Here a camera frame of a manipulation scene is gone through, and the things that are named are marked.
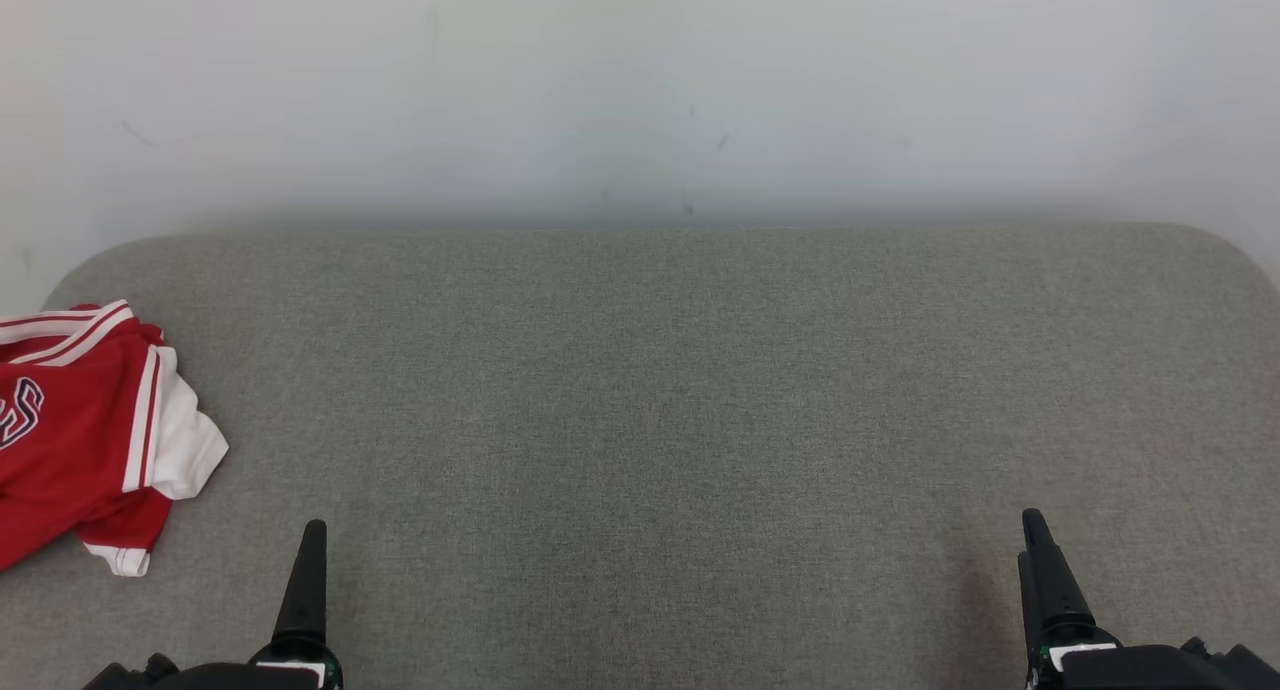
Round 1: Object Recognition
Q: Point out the red and white jersey shirt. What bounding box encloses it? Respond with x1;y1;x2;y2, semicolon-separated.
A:
0;300;229;578

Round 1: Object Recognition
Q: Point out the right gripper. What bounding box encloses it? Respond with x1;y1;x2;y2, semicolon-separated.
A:
1017;508;1193;690

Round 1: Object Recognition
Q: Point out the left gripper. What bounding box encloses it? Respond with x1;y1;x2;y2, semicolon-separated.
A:
180;519;344;690

